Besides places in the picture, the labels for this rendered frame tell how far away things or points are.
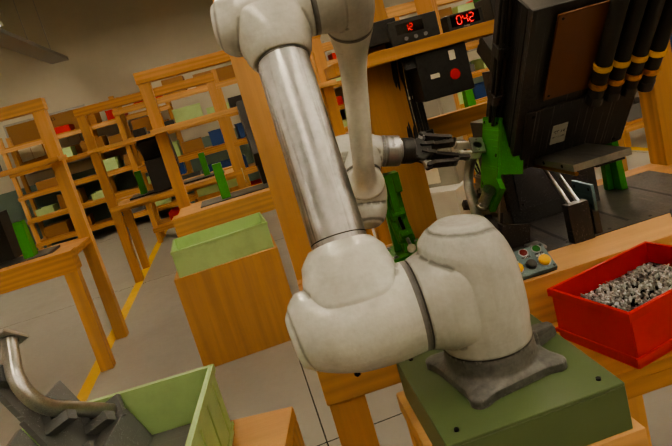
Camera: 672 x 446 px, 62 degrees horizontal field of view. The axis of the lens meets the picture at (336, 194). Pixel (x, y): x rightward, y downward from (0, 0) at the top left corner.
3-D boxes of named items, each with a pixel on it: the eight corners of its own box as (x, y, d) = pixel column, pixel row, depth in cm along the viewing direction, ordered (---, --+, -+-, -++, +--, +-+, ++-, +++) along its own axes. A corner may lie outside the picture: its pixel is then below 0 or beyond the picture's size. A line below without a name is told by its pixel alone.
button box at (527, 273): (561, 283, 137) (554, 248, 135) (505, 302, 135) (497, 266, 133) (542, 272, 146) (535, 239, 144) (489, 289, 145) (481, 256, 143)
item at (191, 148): (351, 184, 859) (312, 40, 818) (157, 244, 811) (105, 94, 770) (343, 180, 911) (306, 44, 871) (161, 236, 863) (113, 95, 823)
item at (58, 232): (203, 207, 1053) (165, 92, 1013) (40, 256, 1005) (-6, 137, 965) (204, 203, 1106) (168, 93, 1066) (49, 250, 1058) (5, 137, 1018)
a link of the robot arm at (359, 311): (441, 351, 84) (301, 396, 82) (426, 352, 99) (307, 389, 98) (301, -57, 104) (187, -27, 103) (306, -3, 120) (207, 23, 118)
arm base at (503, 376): (590, 357, 92) (585, 327, 91) (477, 412, 86) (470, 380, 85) (522, 321, 109) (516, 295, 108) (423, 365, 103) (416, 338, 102)
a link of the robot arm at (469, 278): (553, 343, 89) (526, 214, 85) (445, 377, 87) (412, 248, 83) (509, 306, 105) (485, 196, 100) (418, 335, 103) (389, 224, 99)
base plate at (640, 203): (752, 192, 156) (751, 185, 155) (380, 311, 146) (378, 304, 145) (649, 175, 197) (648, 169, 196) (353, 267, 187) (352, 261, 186)
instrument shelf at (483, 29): (605, 1, 177) (603, -11, 177) (336, 76, 169) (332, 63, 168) (563, 14, 202) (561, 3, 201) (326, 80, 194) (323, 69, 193)
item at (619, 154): (633, 158, 140) (631, 147, 139) (574, 176, 138) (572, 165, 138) (552, 148, 178) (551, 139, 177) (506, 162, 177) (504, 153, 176)
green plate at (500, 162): (524, 192, 156) (527, 117, 153) (496, 193, 155) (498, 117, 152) (506, 187, 167) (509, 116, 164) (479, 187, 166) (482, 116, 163)
